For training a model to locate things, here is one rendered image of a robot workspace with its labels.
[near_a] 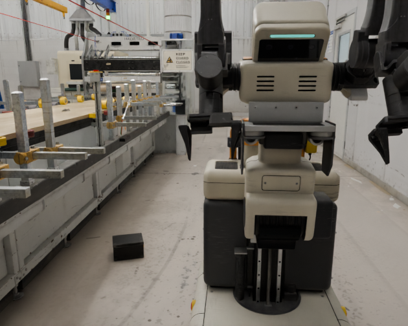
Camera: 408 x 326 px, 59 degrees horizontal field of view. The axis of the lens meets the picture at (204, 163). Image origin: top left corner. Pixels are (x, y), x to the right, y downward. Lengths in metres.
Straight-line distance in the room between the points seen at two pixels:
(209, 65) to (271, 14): 0.36
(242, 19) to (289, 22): 10.96
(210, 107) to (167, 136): 5.02
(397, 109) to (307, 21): 0.36
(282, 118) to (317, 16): 0.29
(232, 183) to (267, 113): 0.43
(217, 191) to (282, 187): 0.35
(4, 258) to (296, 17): 1.79
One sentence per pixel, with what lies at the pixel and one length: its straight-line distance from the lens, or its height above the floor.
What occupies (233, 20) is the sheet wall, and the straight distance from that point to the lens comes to 12.03.
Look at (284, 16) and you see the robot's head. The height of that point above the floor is 1.34.
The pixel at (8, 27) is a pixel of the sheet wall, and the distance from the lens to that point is 13.91.
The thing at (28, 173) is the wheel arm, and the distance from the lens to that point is 1.55.
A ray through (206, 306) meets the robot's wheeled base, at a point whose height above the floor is 0.28.
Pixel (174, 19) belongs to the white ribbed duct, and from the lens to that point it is 9.78.
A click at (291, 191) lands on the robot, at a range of 1.20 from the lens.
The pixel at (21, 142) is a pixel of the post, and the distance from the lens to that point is 1.78.
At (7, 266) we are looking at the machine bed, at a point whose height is 0.21.
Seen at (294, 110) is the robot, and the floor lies 1.08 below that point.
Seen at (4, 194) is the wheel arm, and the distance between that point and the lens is 1.32.
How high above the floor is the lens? 1.17
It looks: 13 degrees down
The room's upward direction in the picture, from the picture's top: straight up
